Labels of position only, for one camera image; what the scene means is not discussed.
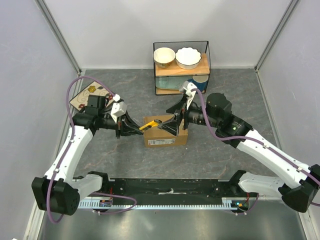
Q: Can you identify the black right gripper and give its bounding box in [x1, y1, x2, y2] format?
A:
[158, 95, 221, 137]

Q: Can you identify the cream ceramic bowl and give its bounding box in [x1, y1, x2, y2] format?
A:
[153, 47, 176, 69]

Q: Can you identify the blue mug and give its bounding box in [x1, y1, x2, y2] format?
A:
[187, 75, 209, 93]

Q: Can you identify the black wire wooden shelf rack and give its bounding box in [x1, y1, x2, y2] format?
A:
[152, 40, 211, 96]

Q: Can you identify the grey slotted cable duct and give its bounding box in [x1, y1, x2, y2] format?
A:
[78, 196, 249, 211]

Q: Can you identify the brown cardboard express box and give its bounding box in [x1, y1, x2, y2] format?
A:
[143, 121, 188, 148]

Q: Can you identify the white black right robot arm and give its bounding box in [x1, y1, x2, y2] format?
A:
[158, 93, 320, 213]

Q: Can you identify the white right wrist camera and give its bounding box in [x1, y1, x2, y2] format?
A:
[179, 81, 198, 110]

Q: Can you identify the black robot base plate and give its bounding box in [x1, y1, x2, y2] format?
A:
[81, 177, 260, 206]

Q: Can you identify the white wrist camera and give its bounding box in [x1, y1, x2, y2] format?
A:
[110, 94, 127, 123]
[179, 81, 198, 110]

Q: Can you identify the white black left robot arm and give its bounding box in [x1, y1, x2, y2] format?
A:
[31, 95, 143, 216]

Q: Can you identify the yellow utility knife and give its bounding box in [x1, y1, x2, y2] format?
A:
[139, 119, 162, 132]

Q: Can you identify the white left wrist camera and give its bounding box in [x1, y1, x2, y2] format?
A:
[110, 94, 127, 123]

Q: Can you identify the pale green rectangular plate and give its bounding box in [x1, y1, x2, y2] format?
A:
[155, 75, 192, 90]

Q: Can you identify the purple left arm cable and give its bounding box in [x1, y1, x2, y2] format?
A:
[46, 76, 138, 224]

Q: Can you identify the white scalloped bowl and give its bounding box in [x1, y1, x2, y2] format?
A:
[175, 47, 202, 70]

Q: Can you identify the floral square coaster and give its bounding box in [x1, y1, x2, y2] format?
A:
[69, 81, 114, 111]

